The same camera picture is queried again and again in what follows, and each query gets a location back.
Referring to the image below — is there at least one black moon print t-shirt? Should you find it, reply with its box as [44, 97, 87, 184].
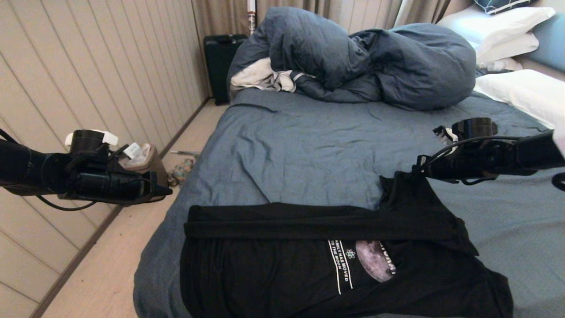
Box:
[180, 171, 514, 318]

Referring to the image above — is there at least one beige trash bin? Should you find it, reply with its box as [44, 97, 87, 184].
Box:
[118, 144, 170, 188]

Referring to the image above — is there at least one multicoloured rag mop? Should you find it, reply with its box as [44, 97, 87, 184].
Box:
[168, 151, 199, 188]

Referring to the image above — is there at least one clear plastic bin bag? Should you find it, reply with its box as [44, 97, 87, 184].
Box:
[128, 144, 153, 165]

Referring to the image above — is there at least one long white pillow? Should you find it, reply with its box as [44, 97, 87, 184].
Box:
[475, 69, 565, 131]

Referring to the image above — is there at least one dark blue duvet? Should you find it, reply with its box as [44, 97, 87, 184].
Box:
[227, 6, 477, 111]

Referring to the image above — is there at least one black suitcase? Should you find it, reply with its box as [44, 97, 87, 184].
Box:
[203, 34, 248, 106]

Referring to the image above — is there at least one flat white pillow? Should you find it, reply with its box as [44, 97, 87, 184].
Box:
[475, 33, 540, 67]

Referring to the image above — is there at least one blue bed sheet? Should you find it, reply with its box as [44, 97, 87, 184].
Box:
[132, 88, 565, 318]

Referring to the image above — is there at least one white crumpled cloth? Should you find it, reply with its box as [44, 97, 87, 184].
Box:
[230, 57, 316, 93]

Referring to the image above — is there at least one large white pillow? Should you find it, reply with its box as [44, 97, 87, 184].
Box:
[437, 7, 557, 53]

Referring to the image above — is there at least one light blue headboard cushion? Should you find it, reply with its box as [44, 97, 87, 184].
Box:
[527, 13, 565, 73]

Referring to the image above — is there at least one dark patterned cushion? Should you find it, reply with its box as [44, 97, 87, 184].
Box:
[475, 0, 532, 15]

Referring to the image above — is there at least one beige curtain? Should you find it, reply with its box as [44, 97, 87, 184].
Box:
[192, 0, 451, 42]

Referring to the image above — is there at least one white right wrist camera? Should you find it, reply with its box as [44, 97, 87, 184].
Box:
[433, 125, 460, 146]

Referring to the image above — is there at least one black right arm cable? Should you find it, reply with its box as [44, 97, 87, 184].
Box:
[413, 135, 565, 191]

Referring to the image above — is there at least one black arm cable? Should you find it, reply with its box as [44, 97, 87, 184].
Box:
[413, 135, 565, 191]
[35, 194, 98, 212]

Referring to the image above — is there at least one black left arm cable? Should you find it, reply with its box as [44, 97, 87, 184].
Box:
[35, 194, 98, 212]

